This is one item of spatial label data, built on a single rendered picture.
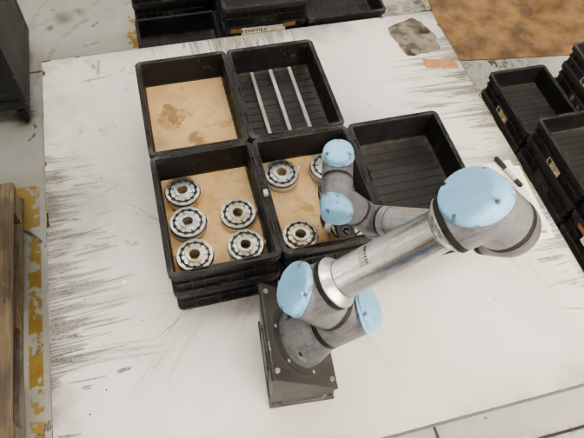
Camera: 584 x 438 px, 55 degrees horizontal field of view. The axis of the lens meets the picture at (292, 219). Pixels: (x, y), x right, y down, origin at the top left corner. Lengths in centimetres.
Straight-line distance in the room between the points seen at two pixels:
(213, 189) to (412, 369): 78
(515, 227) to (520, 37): 285
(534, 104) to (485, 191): 204
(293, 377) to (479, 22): 291
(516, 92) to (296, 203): 165
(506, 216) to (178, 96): 126
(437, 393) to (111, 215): 111
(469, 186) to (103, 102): 150
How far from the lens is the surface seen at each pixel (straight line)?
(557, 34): 396
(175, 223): 161
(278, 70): 204
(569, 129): 282
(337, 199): 127
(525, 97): 304
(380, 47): 239
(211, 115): 190
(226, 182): 172
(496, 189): 100
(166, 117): 190
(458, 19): 381
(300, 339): 134
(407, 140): 189
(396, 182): 177
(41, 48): 359
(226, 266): 145
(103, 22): 367
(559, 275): 193
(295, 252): 147
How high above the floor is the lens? 222
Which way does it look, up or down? 58 degrees down
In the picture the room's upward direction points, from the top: 5 degrees clockwise
